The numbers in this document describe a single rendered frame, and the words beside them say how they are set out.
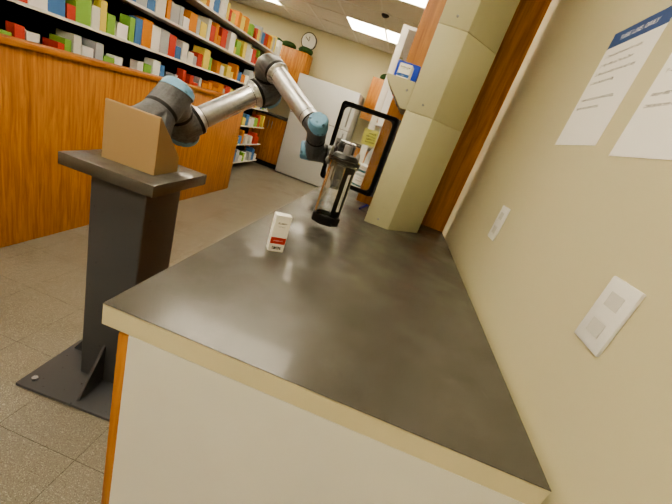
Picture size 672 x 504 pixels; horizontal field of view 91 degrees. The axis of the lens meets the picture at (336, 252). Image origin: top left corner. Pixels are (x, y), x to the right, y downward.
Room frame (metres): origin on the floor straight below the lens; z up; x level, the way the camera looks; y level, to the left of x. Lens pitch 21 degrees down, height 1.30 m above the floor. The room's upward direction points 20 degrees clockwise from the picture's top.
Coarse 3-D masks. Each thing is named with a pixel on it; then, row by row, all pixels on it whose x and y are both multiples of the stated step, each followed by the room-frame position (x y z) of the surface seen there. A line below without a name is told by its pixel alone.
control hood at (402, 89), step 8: (392, 80) 1.43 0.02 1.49; (400, 80) 1.42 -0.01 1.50; (408, 80) 1.42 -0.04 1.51; (392, 88) 1.43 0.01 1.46; (400, 88) 1.42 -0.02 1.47; (408, 88) 1.42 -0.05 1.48; (400, 96) 1.42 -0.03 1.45; (408, 96) 1.42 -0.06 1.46; (400, 104) 1.42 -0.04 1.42; (400, 112) 1.67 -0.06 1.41
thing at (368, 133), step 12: (348, 108) 1.79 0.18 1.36; (348, 120) 1.79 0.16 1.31; (360, 120) 1.77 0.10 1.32; (372, 120) 1.76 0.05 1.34; (384, 120) 1.74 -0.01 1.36; (348, 132) 1.78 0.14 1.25; (360, 132) 1.77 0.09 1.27; (372, 132) 1.75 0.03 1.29; (384, 132) 1.74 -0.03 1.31; (360, 144) 1.76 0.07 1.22; (372, 144) 1.75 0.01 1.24; (384, 144) 1.73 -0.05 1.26; (360, 156) 1.76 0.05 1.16; (372, 156) 1.74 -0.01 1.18; (360, 168) 1.75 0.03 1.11; (372, 168) 1.74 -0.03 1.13; (360, 180) 1.75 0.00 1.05
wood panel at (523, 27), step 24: (432, 0) 1.79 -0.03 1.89; (528, 0) 1.76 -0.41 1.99; (432, 24) 1.79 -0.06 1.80; (528, 24) 1.76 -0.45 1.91; (504, 48) 1.77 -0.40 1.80; (528, 48) 1.76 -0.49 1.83; (504, 72) 1.76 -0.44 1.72; (480, 96) 1.77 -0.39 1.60; (504, 96) 1.76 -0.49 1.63; (480, 120) 1.76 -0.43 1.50; (456, 144) 1.77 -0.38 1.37; (480, 144) 1.76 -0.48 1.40; (456, 168) 1.76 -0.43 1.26; (456, 192) 1.76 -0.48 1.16; (432, 216) 1.76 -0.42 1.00
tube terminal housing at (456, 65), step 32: (448, 32) 1.42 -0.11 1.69; (448, 64) 1.41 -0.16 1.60; (480, 64) 1.50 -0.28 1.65; (416, 96) 1.42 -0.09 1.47; (448, 96) 1.43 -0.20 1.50; (416, 128) 1.41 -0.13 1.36; (448, 128) 1.48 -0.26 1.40; (416, 160) 1.41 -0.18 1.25; (448, 160) 1.54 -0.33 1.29; (384, 192) 1.42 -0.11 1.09; (416, 192) 1.46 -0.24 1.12; (384, 224) 1.41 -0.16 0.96; (416, 224) 1.52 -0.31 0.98
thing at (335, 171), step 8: (344, 160) 1.08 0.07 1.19; (328, 168) 1.11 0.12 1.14; (336, 168) 1.09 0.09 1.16; (344, 168) 1.09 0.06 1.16; (352, 168) 1.10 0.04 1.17; (328, 176) 1.10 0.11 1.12; (336, 176) 1.09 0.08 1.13; (328, 184) 1.09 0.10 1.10; (336, 184) 1.09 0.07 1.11; (320, 192) 1.11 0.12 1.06; (328, 192) 1.09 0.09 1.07; (336, 192) 1.09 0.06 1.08; (320, 200) 1.10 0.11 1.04; (328, 200) 1.09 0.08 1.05; (320, 208) 1.09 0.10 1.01; (328, 208) 1.09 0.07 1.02; (328, 216) 1.09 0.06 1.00
